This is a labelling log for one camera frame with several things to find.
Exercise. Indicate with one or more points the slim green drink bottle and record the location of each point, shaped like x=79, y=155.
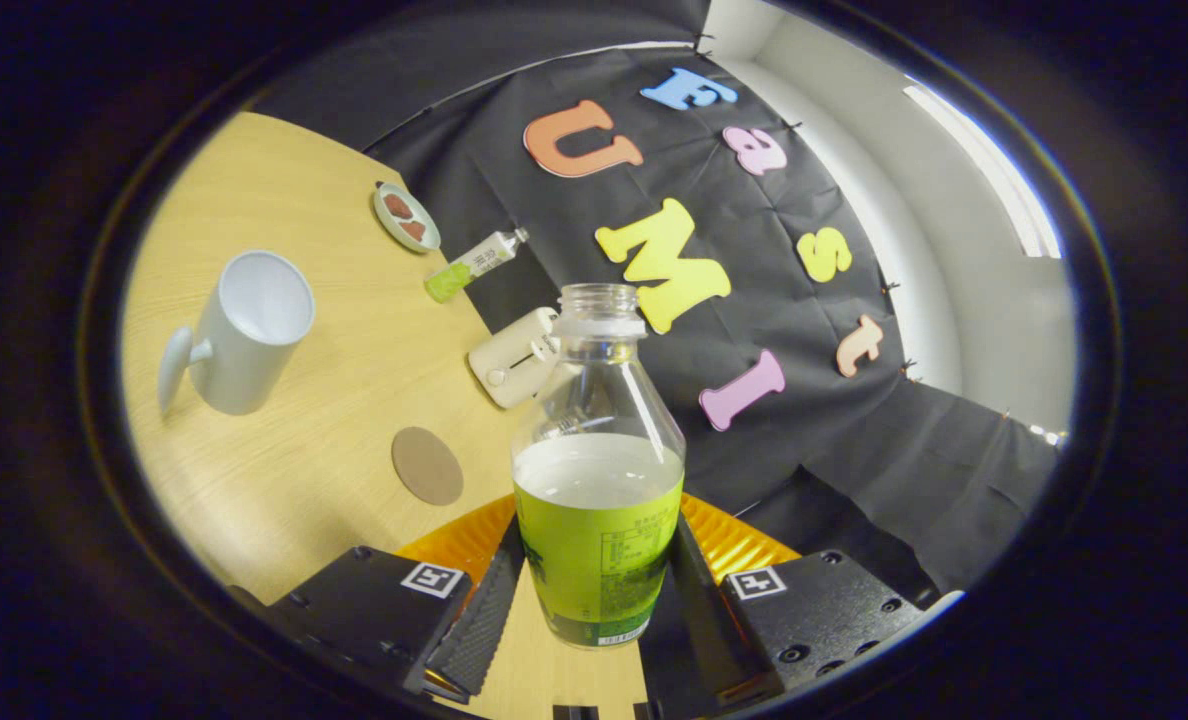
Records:
x=474, y=265

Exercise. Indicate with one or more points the brown round coaster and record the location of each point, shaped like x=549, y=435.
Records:
x=427, y=467

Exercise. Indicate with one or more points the white cup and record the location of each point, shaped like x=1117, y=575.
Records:
x=244, y=365

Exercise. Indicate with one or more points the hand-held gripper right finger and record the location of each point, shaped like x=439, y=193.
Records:
x=714, y=630

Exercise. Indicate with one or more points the ceiling light panel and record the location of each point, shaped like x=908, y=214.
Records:
x=1004, y=180

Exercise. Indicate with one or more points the green label juice bottle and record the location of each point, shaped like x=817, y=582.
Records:
x=594, y=560

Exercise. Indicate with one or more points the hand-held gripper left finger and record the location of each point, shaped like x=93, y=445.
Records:
x=479, y=630

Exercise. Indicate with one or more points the brown food piece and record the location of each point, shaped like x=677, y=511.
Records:
x=414, y=231
x=398, y=206

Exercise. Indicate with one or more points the white toaster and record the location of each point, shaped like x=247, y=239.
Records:
x=509, y=365

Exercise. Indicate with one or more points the wooden table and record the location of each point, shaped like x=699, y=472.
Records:
x=334, y=300

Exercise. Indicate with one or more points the pale green plate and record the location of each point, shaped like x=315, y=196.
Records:
x=426, y=240

